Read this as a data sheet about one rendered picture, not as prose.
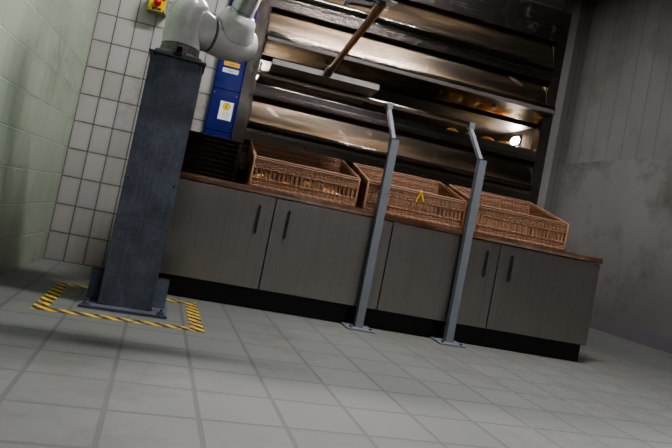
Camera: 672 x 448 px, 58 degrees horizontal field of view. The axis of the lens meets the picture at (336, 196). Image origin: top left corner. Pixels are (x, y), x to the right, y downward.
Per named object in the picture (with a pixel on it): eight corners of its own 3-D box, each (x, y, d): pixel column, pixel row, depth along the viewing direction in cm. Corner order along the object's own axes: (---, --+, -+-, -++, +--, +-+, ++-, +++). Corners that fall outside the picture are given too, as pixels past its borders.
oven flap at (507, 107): (266, 39, 330) (262, 54, 349) (555, 114, 367) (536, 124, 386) (267, 35, 331) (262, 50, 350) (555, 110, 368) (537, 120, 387)
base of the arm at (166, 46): (154, 48, 229) (157, 33, 229) (154, 59, 250) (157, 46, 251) (202, 60, 234) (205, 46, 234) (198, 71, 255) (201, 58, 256)
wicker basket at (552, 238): (438, 227, 366) (446, 183, 367) (522, 245, 376) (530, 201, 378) (471, 232, 318) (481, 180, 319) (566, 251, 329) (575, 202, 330)
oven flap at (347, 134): (247, 126, 342) (253, 97, 349) (529, 191, 379) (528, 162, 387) (248, 123, 338) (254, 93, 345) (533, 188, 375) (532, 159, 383)
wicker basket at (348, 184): (239, 186, 339) (249, 138, 341) (335, 206, 352) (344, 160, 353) (246, 185, 292) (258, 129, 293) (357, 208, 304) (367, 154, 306)
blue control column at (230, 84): (183, 250, 519) (234, 9, 529) (201, 253, 522) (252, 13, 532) (171, 280, 330) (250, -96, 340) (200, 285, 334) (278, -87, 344)
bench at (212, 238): (136, 273, 329) (158, 170, 332) (530, 341, 380) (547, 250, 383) (122, 289, 274) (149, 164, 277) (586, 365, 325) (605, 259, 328)
